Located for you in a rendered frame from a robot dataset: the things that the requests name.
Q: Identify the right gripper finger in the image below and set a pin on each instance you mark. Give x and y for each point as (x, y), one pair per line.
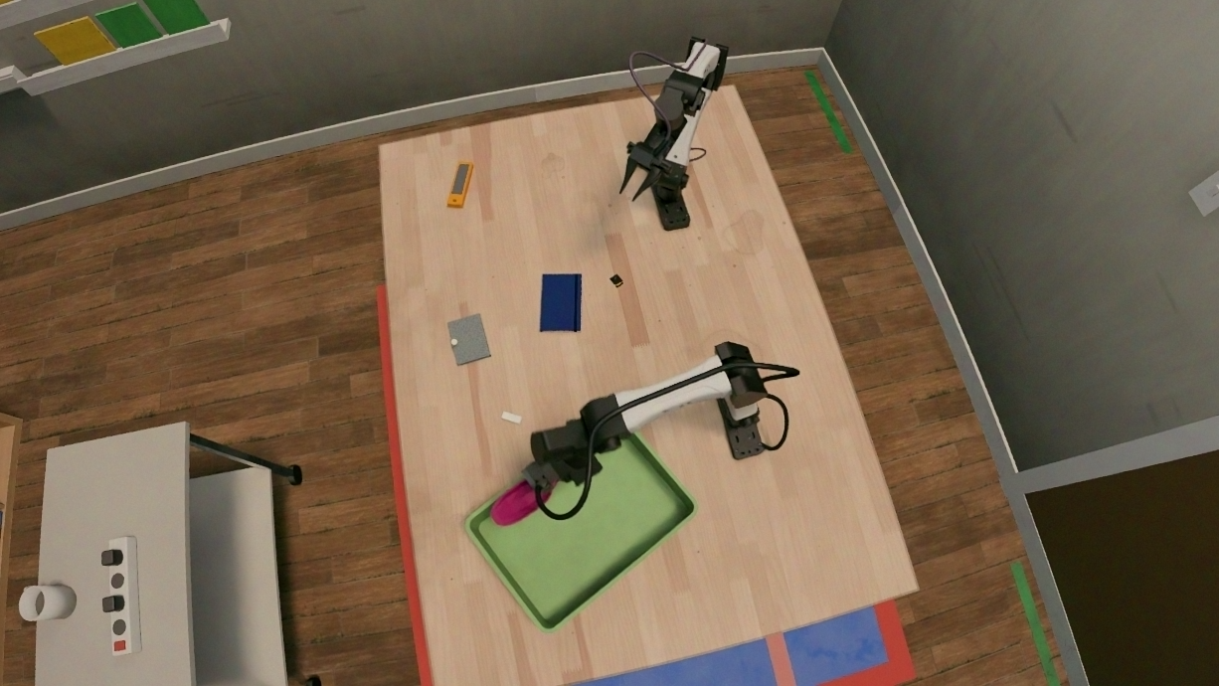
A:
(631, 163)
(651, 178)

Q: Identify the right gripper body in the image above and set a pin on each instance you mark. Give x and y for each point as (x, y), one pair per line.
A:
(653, 139)

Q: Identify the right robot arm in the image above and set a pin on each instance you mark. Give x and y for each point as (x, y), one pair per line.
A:
(673, 101)

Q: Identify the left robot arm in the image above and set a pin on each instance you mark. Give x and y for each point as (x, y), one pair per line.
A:
(737, 392)

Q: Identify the magenta plastic scoop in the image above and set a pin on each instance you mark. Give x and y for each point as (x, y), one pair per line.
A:
(516, 505)

